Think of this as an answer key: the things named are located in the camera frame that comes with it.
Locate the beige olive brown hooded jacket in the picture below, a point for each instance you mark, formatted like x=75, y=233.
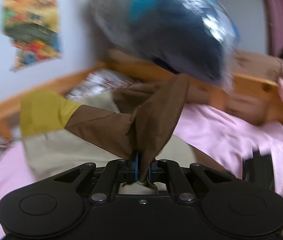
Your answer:
x=134, y=123

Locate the wooden bed frame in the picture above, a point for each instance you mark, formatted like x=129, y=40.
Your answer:
x=244, y=85

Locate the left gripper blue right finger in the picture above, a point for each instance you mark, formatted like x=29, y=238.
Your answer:
x=171, y=174

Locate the pink bed sheet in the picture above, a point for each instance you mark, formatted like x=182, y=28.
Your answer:
x=225, y=138

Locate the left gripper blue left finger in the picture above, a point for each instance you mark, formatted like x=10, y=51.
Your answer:
x=113, y=174

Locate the pink curtain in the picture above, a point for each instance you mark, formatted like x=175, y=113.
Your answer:
x=274, y=22

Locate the plastic bag of clothes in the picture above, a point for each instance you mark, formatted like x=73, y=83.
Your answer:
x=195, y=37

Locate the floral satin pillow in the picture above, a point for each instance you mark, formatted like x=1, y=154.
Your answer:
x=99, y=82

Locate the landscape painting poster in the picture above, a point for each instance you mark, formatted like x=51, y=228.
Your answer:
x=33, y=27

